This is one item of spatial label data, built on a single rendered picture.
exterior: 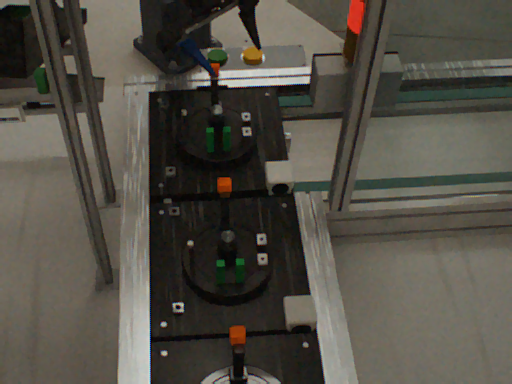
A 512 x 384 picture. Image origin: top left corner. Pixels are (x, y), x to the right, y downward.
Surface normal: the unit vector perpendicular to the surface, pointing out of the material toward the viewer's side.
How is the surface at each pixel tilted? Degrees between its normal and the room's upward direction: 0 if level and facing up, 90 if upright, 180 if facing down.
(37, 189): 0
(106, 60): 0
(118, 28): 0
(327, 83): 90
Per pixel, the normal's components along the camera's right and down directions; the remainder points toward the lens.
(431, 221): 0.05, 0.77
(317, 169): -0.02, -0.64
